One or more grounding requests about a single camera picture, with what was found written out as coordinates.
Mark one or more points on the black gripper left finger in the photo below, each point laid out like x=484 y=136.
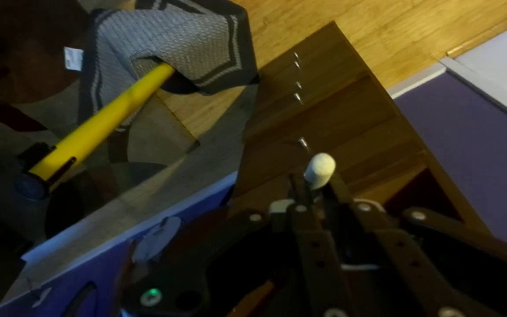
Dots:
x=253 y=270

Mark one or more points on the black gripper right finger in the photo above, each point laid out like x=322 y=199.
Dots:
x=417 y=264

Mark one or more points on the dark wooden cabinet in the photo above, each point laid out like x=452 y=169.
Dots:
x=347 y=106

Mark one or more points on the white panelled room door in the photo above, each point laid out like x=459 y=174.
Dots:
x=500 y=63

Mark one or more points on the grey patterned rug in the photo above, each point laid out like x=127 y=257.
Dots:
x=194 y=41

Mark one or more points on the yellow post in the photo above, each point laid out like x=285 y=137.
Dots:
x=100 y=123

